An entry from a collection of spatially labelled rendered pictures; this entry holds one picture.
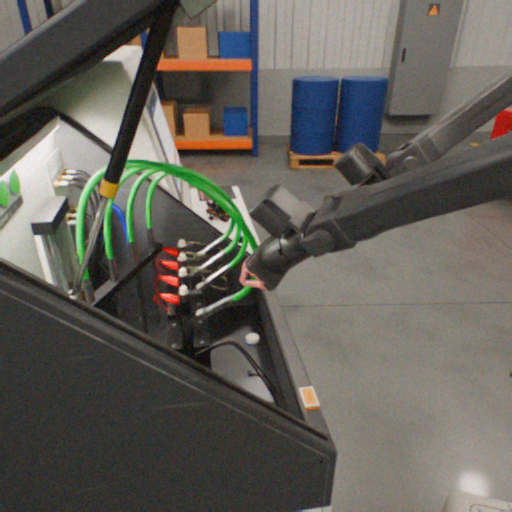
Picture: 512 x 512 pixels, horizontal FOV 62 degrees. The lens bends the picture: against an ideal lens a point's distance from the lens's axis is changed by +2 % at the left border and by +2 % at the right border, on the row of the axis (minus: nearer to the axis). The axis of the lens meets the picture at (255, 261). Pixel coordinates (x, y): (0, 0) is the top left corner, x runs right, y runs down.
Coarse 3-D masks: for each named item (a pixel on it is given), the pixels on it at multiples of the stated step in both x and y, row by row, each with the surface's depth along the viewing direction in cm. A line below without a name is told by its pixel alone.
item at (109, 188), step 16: (176, 0) 41; (160, 16) 41; (160, 32) 42; (144, 48) 43; (160, 48) 43; (144, 64) 43; (144, 80) 44; (144, 96) 45; (128, 112) 46; (128, 128) 46; (128, 144) 47; (112, 160) 48; (112, 176) 49; (112, 192) 50; (96, 224) 52; (80, 272) 55
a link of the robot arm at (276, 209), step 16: (272, 192) 64; (288, 192) 65; (256, 208) 64; (272, 208) 64; (288, 208) 64; (304, 208) 65; (272, 224) 65; (288, 224) 65; (304, 224) 64; (304, 240) 62; (320, 240) 59; (320, 256) 62
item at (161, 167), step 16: (128, 160) 74; (144, 160) 74; (96, 176) 77; (176, 176) 73; (192, 176) 74; (208, 192) 73; (80, 208) 81; (224, 208) 74; (80, 224) 83; (240, 224) 75; (80, 240) 85; (80, 256) 87
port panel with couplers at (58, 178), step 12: (60, 156) 106; (48, 168) 96; (60, 168) 106; (48, 180) 97; (60, 180) 103; (72, 180) 104; (60, 192) 104; (72, 216) 108; (72, 228) 111; (72, 240) 111
